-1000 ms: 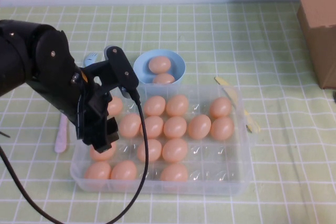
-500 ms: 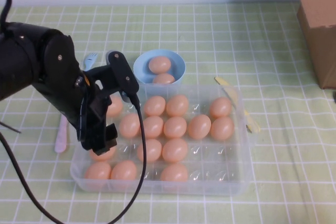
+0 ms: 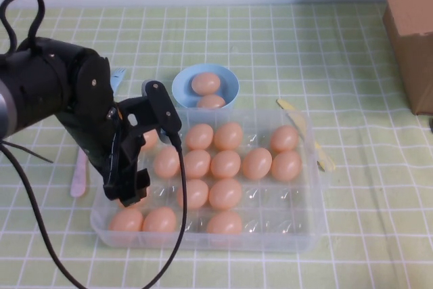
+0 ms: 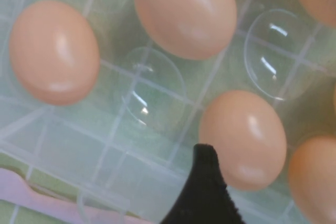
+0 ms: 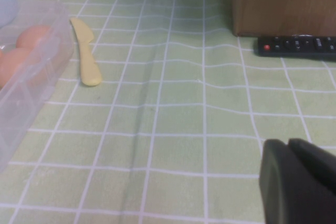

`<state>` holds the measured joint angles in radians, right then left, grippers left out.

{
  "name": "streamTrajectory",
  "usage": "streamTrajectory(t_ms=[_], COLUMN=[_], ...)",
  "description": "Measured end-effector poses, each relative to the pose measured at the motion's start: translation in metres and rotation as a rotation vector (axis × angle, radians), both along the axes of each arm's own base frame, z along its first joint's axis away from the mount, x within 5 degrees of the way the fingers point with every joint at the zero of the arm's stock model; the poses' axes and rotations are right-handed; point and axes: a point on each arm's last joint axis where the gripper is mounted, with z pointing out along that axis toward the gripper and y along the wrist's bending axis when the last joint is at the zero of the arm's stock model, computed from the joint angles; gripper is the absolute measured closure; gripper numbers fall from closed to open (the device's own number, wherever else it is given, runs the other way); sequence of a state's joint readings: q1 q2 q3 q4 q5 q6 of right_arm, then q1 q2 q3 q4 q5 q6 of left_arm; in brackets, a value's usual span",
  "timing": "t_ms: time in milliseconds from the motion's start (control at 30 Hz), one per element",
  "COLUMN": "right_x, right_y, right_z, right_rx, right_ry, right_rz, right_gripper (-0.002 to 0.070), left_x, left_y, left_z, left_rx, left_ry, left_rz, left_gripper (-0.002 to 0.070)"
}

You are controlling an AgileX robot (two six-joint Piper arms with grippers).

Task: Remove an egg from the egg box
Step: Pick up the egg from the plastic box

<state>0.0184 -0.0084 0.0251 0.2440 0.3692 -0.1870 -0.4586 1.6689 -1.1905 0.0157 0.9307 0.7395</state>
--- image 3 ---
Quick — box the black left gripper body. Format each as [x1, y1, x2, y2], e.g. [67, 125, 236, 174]
[66, 97, 160, 185]

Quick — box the green checkered tablecloth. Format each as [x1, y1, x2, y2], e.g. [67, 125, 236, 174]
[0, 3, 433, 289]

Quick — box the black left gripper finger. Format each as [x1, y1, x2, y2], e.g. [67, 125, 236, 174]
[135, 168, 152, 191]
[102, 166, 147, 208]

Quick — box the brown cardboard box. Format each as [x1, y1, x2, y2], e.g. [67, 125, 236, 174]
[373, 0, 433, 116]

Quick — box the yellow plastic knife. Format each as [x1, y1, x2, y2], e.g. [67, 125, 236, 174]
[276, 98, 336, 173]

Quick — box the pale pink plastic knife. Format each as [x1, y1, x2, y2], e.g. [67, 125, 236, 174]
[70, 148, 89, 198]

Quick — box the clear plastic egg box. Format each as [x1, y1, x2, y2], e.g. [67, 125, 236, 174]
[89, 108, 327, 254]

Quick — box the light blue bowl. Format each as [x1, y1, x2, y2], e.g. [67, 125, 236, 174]
[171, 63, 241, 110]

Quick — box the light blue plastic fork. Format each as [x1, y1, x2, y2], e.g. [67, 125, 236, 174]
[110, 67, 128, 95]

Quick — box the thin black wire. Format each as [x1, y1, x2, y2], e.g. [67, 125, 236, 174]
[0, 140, 54, 164]

